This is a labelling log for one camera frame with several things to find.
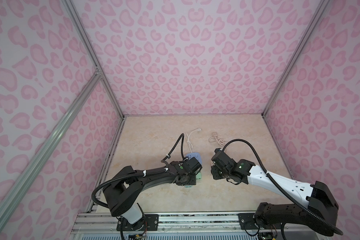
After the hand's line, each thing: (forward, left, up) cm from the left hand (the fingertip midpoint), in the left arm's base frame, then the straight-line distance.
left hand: (194, 182), depth 83 cm
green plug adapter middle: (+4, -3, -2) cm, 5 cm away
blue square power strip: (+17, -2, 0) cm, 17 cm away
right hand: (+4, -10, +7) cm, 12 cm away
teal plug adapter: (-1, +4, -2) cm, 4 cm away
